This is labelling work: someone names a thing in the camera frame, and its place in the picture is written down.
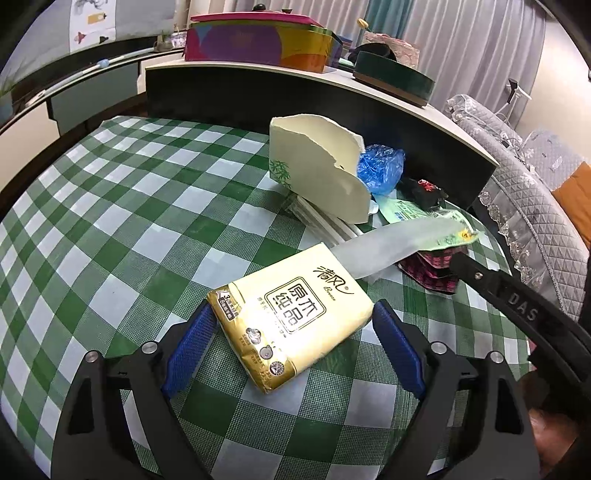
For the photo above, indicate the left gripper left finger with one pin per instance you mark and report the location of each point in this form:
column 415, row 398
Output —
column 183, row 346

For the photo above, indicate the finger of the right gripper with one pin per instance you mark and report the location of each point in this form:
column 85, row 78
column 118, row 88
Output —
column 475, row 274

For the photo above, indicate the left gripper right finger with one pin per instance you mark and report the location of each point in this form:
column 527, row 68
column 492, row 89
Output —
column 404, row 345

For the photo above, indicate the red plaid cloth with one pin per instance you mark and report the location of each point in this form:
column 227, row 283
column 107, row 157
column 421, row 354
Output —
column 431, row 269

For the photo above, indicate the yellow tissue pack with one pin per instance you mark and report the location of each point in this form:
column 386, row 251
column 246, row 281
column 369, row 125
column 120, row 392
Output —
column 282, row 319

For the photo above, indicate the white wet wipe sheet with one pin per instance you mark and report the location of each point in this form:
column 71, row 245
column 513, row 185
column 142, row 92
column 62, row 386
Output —
column 371, row 253

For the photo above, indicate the black red snack wrapper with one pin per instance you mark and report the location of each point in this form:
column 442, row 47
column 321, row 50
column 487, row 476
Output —
column 423, row 193

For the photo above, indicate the green white wipes packet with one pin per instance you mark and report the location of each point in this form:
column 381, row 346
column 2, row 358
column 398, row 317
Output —
column 399, row 210

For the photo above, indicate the blue plastic bag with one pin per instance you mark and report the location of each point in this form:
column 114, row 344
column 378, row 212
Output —
column 380, row 168

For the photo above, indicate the torn cream tissue box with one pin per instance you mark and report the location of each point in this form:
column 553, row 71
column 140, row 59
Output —
column 316, row 158

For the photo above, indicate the person's right hand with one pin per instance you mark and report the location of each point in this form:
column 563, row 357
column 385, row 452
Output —
column 554, row 433

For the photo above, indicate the grey quilted sofa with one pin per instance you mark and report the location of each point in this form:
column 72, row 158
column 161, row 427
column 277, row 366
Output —
column 549, row 253

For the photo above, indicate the orange cushion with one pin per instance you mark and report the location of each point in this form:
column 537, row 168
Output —
column 574, row 197

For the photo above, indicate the green checked tablecloth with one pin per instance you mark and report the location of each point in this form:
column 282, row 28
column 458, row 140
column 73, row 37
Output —
column 121, row 238

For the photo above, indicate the white coffee table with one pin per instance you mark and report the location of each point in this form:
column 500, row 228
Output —
column 248, row 96

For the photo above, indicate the dark green round tin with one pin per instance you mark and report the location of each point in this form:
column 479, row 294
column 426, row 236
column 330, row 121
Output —
column 394, row 78

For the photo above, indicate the grey curtains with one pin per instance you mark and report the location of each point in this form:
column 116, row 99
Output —
column 466, row 46

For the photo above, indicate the pink patterned basket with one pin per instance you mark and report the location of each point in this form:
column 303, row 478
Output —
column 406, row 53

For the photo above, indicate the black bowl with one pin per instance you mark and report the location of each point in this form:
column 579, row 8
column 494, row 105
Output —
column 379, row 49

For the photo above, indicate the tv cabinet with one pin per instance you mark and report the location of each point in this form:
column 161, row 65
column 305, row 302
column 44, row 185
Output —
column 64, row 112

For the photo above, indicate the teal curtain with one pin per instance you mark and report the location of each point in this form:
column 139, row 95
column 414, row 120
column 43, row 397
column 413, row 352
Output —
column 389, row 16

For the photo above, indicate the colourful storage box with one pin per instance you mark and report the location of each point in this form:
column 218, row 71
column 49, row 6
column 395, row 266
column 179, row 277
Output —
column 262, row 37

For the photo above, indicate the covered television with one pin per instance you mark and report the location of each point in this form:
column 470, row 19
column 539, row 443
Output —
column 68, row 27

